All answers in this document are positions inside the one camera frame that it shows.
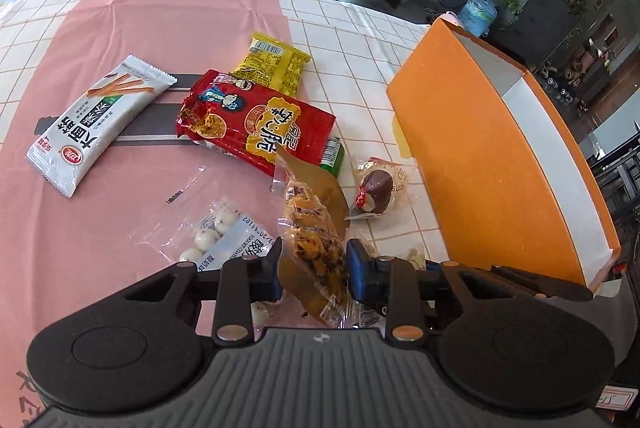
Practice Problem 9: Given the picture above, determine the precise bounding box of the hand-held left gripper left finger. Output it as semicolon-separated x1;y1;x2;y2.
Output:
124;238;285;344

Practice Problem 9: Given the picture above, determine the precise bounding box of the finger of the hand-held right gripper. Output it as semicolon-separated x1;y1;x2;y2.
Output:
492;264;594;302

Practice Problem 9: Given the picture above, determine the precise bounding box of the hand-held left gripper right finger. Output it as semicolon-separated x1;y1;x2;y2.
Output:
345;238;507;344

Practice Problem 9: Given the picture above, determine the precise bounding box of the brown pastry snack packet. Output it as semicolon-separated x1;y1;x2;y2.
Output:
270;147;386;329

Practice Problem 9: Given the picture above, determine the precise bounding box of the small clear snack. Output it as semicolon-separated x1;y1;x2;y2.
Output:
400;248;428;271

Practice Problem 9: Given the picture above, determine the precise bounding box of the clear packet of white balls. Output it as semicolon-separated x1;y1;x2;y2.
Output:
129;167;283;326

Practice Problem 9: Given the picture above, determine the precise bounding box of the chocolate snack clear packet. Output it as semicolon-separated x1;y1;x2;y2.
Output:
345;157;418;221

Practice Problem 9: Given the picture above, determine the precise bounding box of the green sausage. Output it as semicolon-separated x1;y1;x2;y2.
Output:
320;135;347;181

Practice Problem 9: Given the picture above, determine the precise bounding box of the orange cardboard box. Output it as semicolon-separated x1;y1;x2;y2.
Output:
386;16;623;289

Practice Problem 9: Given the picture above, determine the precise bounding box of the red snack packet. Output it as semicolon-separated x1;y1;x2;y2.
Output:
175;68;337;179

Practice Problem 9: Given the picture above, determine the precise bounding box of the pink printed cloth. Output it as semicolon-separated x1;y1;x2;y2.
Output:
0;0;297;428

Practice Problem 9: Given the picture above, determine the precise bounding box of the yellow snack packet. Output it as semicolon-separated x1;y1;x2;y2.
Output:
230;31;312;97

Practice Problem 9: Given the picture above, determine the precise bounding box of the white checked tablecloth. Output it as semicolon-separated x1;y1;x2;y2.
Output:
0;0;621;309

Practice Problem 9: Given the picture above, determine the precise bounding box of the white stick snack packet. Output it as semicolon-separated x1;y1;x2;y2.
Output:
26;54;178;199

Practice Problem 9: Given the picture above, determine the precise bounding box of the dark cabinet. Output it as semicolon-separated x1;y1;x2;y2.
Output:
487;0;640;119

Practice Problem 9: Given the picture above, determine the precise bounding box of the blue water jug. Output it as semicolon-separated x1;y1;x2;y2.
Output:
457;0;499;37

